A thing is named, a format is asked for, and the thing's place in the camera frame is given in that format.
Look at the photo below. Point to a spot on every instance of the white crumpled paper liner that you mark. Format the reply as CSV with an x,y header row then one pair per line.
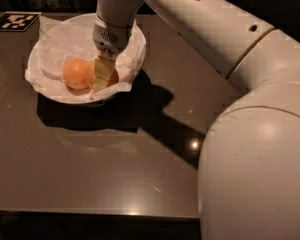
x,y
63,40

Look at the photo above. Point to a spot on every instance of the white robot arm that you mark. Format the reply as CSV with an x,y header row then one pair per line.
x,y
249,166

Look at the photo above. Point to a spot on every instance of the white bowl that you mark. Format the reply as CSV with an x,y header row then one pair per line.
x,y
138,64

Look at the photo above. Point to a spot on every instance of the black white fiducial marker card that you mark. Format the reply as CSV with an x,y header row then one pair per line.
x,y
11,21

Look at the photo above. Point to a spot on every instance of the orange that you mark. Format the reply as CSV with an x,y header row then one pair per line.
x,y
90,76
75,72

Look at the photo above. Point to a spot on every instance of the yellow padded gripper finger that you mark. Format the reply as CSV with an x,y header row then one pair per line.
x,y
103,69

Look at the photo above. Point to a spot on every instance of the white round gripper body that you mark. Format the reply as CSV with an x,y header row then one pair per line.
x,y
109,38

